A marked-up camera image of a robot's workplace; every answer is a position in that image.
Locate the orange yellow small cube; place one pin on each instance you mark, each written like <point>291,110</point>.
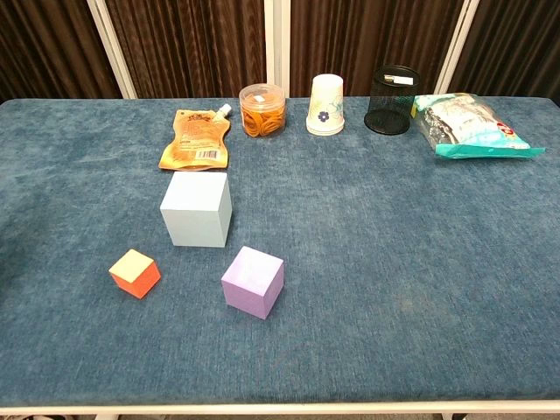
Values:
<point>133,273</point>

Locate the white table frame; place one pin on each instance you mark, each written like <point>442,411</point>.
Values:
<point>280,409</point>

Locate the white partition post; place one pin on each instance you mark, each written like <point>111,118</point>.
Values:
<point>277,44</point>
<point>110,44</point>
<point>457,44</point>

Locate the light blue cube box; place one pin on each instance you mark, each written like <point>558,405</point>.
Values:
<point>194,214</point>

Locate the black mesh pen holder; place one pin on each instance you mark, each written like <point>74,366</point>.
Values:
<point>389,109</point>

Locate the brown pleated curtain panel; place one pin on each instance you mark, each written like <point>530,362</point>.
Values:
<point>372,35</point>
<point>188,44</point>
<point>44,44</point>
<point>516,44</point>

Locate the blue table cloth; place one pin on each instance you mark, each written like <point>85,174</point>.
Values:
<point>372,262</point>

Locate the orange spout pouch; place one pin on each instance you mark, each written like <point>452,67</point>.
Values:
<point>194,140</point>

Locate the clear jar of rubber bands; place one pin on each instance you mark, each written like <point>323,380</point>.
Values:
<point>262,114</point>

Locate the white item in pen holder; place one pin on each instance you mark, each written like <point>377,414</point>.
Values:
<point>400,80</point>

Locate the purple cube block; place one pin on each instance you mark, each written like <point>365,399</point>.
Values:
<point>251,282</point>

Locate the teal clear plastic snack bag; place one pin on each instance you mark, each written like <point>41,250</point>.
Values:
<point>472,124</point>

